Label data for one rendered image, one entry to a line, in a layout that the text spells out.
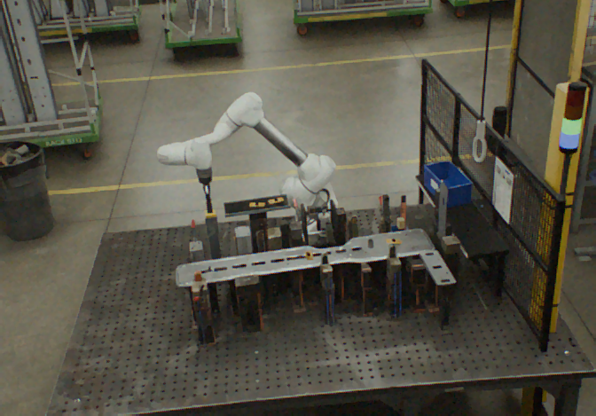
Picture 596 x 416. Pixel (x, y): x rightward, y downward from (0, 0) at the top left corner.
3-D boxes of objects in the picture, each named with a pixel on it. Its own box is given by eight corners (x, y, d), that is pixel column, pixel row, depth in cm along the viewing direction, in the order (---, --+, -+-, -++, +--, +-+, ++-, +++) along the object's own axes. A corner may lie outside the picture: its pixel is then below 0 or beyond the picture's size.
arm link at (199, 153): (215, 160, 399) (191, 160, 401) (211, 134, 391) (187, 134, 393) (210, 169, 390) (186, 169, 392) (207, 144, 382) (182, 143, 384)
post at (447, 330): (441, 335, 378) (442, 289, 364) (434, 321, 388) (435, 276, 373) (453, 333, 379) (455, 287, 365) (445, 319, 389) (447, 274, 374)
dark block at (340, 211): (340, 276, 427) (337, 214, 406) (337, 269, 433) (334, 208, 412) (348, 274, 427) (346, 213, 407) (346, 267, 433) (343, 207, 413)
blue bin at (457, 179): (445, 208, 422) (446, 188, 415) (422, 184, 447) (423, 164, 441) (472, 202, 425) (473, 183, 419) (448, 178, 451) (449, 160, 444)
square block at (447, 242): (444, 300, 402) (446, 245, 385) (439, 291, 409) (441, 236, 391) (458, 298, 403) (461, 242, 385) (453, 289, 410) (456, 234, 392)
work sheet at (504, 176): (508, 227, 380) (513, 174, 365) (491, 205, 400) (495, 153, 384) (513, 226, 380) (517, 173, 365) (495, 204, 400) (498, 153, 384)
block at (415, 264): (411, 314, 394) (411, 270, 380) (404, 301, 403) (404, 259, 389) (428, 311, 395) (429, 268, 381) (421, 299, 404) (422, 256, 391)
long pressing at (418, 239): (176, 291, 377) (176, 288, 376) (175, 266, 396) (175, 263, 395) (437, 252, 392) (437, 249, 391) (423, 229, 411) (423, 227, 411)
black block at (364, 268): (362, 319, 393) (361, 275, 378) (357, 307, 402) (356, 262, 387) (377, 317, 393) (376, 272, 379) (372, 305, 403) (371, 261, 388)
